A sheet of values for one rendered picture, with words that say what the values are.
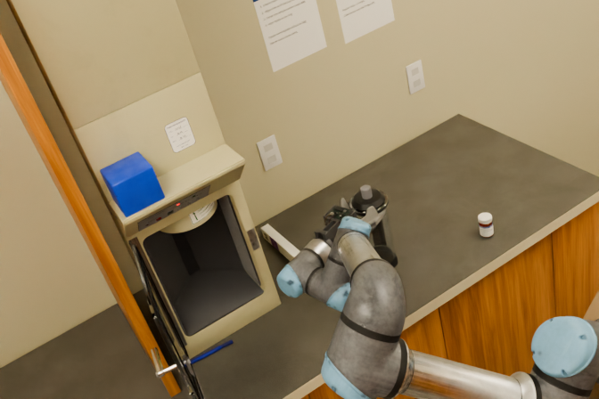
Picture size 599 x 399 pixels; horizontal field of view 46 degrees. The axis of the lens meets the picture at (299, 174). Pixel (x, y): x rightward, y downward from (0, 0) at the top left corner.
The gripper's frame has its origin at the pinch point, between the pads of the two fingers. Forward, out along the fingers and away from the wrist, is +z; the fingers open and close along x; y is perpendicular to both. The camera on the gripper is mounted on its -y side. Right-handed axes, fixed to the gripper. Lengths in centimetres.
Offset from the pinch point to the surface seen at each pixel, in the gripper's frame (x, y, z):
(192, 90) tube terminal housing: 23, 49, -25
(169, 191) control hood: 19, 32, -43
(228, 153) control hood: 16.9, 32.1, -25.6
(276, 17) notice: 48, 38, 32
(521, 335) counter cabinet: -26, -68, 28
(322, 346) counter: -0.2, -24.7, -30.8
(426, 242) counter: -3.7, -25.8, 17.4
